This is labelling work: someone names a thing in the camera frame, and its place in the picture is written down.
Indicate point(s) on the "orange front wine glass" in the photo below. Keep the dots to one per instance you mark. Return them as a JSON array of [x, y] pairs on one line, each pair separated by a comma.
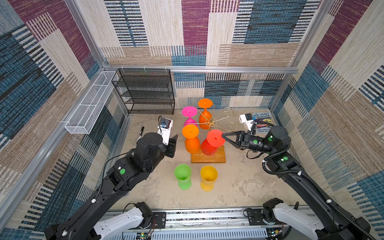
[[192, 142]]

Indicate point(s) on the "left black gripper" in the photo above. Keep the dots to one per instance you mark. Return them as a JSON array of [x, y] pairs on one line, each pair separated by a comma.
[[171, 147]]

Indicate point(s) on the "black marker pen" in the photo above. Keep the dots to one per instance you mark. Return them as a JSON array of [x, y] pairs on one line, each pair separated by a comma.
[[141, 133]]

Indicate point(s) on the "white mesh basket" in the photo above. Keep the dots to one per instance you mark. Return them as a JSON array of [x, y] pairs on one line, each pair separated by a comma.
[[86, 114]]

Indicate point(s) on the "orange back wine glass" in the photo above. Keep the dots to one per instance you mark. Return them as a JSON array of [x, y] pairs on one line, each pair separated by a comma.
[[205, 116]]

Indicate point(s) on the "green plastic wine glass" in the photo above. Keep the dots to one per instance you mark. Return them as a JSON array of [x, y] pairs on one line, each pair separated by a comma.
[[183, 174]]

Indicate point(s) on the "yellow plastic wine glass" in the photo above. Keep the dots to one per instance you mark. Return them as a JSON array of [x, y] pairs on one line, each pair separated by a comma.
[[209, 175]]

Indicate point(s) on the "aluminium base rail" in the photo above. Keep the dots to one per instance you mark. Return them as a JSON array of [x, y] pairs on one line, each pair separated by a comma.
[[208, 224]]

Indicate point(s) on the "orange wine glass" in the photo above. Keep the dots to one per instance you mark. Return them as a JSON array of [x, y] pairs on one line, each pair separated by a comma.
[[192, 142], [205, 116]]

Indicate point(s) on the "paperback book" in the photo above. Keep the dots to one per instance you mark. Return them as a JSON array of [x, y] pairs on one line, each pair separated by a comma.
[[259, 123]]

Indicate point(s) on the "wooden rack base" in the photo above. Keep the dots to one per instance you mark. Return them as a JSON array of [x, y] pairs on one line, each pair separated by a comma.
[[218, 158]]

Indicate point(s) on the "red plastic wine glass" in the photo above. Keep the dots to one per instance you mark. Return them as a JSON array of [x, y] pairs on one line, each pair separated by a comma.
[[213, 141]]

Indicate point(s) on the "black wire shelf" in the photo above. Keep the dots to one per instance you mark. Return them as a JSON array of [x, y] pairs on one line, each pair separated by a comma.
[[145, 91]]

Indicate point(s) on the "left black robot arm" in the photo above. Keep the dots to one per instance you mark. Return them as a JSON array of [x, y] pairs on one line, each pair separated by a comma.
[[121, 178]]

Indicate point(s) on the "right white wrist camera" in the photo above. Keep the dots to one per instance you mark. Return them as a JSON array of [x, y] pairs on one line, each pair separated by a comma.
[[247, 120]]

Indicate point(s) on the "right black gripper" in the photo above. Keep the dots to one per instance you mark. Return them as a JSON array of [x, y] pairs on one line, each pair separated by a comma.
[[242, 138]]

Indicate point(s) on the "pink plastic wine glass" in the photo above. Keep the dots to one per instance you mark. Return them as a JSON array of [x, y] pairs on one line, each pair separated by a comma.
[[189, 112]]

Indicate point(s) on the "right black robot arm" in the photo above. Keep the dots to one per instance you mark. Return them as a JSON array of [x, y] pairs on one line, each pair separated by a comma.
[[332, 223]]

